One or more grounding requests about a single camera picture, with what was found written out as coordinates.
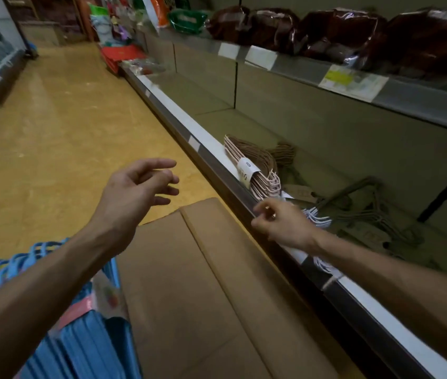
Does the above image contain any person's left forearm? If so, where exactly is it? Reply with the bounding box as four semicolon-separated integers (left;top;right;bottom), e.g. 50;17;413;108
0;228;118;379

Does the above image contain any small brown cardboard box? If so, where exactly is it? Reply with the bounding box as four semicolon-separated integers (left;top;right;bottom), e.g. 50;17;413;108
20;21;60;47

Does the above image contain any person's right hand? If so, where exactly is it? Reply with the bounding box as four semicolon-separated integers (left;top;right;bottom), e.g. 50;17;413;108
251;198;323;253

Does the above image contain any white bucket stack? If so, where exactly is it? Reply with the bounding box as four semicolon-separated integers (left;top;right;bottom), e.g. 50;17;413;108
89;3;112;44

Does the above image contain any clear wrapped packet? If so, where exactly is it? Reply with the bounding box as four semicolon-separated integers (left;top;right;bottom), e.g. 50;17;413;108
123;58;165;75

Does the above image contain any rose gold metal hanger bundle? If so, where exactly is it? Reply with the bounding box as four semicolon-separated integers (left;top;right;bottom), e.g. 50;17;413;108
223;134;297;201

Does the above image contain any orange printed bag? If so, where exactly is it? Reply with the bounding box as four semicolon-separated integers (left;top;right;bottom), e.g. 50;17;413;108
140;0;171;32

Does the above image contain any row of brown wrapped packets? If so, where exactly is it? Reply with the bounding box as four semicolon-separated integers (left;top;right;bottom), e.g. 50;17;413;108
206;5;447;82

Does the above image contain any person's right forearm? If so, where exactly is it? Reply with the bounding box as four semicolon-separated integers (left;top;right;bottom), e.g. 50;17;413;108
306;232;447;375

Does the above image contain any pile of colourful small goods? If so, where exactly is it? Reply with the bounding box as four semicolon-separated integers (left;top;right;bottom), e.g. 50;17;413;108
109;0;145;44

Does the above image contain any person's left hand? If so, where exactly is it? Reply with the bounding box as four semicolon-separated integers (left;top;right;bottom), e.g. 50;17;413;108
89;157;180;253

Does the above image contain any grey store shelf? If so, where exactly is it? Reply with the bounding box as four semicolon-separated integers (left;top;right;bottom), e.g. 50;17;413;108
120;0;447;379

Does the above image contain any flattened brown cardboard box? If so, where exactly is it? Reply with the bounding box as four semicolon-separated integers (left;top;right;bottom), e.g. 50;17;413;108
117;197;366;379

